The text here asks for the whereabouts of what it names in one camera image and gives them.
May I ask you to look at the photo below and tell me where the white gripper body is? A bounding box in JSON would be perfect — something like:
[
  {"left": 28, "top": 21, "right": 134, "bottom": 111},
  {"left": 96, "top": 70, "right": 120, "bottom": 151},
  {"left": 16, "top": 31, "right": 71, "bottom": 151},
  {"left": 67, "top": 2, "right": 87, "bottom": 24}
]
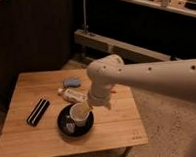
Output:
[{"left": 87, "top": 91, "right": 111, "bottom": 110}]

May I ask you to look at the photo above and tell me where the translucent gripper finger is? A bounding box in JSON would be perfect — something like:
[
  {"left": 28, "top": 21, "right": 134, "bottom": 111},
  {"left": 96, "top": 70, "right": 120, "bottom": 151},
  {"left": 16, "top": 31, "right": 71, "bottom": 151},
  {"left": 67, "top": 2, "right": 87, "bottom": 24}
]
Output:
[{"left": 82, "top": 102, "right": 93, "bottom": 113}]

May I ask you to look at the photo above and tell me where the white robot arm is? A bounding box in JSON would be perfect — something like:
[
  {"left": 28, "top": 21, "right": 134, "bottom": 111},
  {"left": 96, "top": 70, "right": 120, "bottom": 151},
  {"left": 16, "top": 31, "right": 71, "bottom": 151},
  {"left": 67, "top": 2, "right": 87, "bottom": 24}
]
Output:
[{"left": 87, "top": 54, "right": 196, "bottom": 106}]

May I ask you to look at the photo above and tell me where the white paper cup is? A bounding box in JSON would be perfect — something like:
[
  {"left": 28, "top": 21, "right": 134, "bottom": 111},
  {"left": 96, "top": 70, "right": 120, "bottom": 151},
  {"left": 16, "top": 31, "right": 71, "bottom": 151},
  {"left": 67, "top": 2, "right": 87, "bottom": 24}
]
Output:
[{"left": 69, "top": 103, "right": 89, "bottom": 127}]

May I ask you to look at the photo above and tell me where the black round plate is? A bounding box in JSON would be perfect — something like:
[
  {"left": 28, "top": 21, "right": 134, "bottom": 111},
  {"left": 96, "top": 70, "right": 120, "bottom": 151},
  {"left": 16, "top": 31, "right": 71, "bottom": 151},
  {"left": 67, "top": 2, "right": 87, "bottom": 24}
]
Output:
[{"left": 57, "top": 104, "right": 94, "bottom": 137}]

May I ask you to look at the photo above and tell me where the blue sponge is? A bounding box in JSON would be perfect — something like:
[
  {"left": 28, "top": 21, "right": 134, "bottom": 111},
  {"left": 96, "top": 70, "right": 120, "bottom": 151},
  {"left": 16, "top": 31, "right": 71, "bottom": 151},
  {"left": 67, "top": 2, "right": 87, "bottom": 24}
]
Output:
[{"left": 63, "top": 78, "right": 80, "bottom": 88}]

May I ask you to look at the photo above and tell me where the wooden side table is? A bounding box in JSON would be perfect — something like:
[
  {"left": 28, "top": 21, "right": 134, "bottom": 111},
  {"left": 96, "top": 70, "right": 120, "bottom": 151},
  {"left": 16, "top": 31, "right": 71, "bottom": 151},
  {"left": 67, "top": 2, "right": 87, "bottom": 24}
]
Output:
[{"left": 0, "top": 69, "right": 148, "bottom": 157}]

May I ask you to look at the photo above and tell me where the black striped rectangular case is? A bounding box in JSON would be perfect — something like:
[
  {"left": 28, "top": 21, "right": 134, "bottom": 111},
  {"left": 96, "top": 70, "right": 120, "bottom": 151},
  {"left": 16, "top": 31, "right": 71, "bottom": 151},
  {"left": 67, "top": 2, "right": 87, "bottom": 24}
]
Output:
[{"left": 27, "top": 99, "right": 50, "bottom": 126}]

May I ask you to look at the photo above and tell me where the metal pole stand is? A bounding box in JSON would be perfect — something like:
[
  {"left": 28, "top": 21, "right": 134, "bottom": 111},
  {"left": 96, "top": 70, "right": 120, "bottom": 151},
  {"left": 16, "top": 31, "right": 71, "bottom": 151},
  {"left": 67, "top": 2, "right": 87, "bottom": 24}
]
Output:
[{"left": 82, "top": 0, "right": 89, "bottom": 33}]

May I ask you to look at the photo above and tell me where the wooden wall shelf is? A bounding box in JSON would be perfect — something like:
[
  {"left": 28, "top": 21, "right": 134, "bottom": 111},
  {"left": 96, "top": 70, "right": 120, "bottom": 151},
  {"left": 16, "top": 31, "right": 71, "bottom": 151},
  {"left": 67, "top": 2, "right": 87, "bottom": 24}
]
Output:
[{"left": 121, "top": 0, "right": 196, "bottom": 18}]

